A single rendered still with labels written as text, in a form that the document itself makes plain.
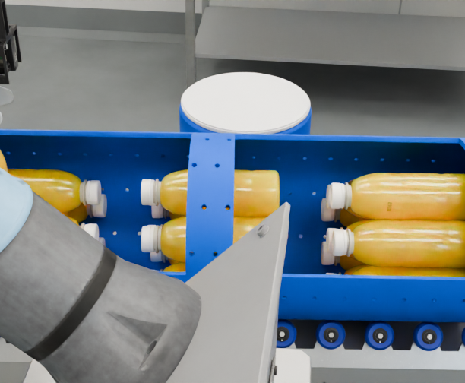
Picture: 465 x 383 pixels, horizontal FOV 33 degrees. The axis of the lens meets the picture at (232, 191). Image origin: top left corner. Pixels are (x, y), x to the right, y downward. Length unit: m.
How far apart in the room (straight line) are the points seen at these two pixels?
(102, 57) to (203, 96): 2.76
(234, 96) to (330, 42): 2.24
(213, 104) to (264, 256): 1.04
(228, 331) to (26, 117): 3.31
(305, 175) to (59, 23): 3.56
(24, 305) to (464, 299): 0.70
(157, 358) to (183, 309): 0.05
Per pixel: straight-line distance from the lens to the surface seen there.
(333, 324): 1.24
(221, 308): 0.68
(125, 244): 1.37
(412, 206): 1.19
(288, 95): 1.74
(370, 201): 1.18
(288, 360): 0.94
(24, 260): 0.66
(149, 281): 0.71
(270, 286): 0.63
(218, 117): 1.64
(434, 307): 1.19
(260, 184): 1.16
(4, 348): 1.30
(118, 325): 0.68
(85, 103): 3.98
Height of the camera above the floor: 1.82
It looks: 34 degrees down
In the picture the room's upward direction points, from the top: 1 degrees clockwise
